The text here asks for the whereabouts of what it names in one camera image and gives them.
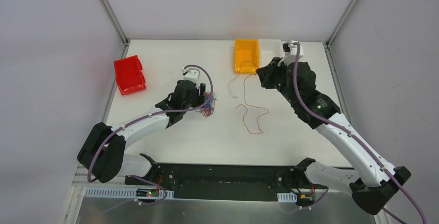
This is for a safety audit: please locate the coloured wire bundle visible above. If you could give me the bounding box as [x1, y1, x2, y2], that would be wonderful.
[196, 91, 218, 118]

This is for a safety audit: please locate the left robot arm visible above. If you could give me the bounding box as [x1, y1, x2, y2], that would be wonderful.
[77, 80, 206, 185]

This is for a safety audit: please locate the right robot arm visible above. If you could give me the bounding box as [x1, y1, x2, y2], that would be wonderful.
[256, 57, 411, 215]

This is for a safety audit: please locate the white plastic bin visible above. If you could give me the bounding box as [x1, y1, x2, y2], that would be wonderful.
[258, 39, 285, 67]

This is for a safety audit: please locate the orange plastic bin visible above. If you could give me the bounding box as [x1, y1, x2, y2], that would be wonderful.
[234, 39, 260, 74]

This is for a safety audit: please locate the red plastic bin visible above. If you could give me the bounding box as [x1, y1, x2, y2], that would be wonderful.
[113, 55, 147, 95]

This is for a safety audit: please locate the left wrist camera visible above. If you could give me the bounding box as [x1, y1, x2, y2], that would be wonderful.
[182, 67, 200, 84]

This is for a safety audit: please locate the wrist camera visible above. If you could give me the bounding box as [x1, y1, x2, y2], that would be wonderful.
[182, 67, 200, 84]
[280, 40, 302, 66]

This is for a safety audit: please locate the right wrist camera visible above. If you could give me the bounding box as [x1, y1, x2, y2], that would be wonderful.
[280, 40, 302, 66]

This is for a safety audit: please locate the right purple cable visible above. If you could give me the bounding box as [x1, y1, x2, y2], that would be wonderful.
[277, 41, 429, 224]

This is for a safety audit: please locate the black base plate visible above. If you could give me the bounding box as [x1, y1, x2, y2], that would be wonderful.
[144, 163, 311, 202]

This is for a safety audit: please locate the left white cable duct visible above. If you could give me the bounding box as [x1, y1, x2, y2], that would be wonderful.
[84, 187, 174, 200]

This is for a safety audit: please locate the white cable duct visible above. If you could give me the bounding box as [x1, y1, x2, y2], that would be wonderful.
[277, 192, 297, 203]
[84, 187, 174, 200]

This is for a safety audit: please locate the right white cable duct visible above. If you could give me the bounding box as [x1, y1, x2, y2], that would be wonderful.
[277, 192, 297, 203]

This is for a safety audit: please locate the aluminium frame rail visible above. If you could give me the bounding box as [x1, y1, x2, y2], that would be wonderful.
[72, 165, 125, 186]

